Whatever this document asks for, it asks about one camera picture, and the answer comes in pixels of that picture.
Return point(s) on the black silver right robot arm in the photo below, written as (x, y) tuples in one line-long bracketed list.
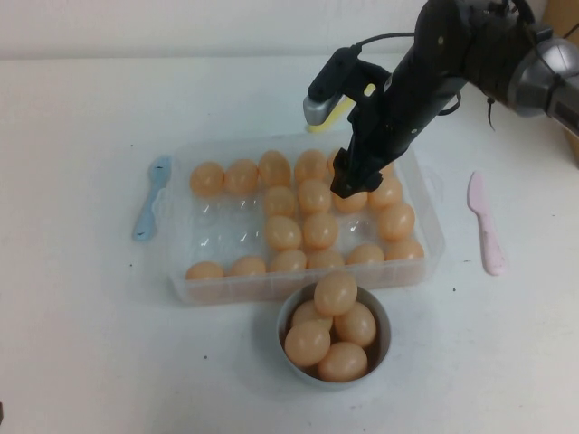
[(452, 45)]

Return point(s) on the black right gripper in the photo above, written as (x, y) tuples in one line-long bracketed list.
[(393, 126)]

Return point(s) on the yellow plastic knife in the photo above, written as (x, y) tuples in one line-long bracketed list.
[(332, 118)]

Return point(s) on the clear plastic egg box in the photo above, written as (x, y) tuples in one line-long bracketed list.
[(226, 226)]

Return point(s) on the pale grey round bowl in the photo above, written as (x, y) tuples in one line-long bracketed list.
[(383, 326)]

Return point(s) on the pink plastic knife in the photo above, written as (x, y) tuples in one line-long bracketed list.
[(486, 230)]

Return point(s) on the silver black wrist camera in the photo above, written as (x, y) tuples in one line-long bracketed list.
[(323, 106)]

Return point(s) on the brown cardboard box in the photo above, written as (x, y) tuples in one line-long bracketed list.
[(565, 18)]

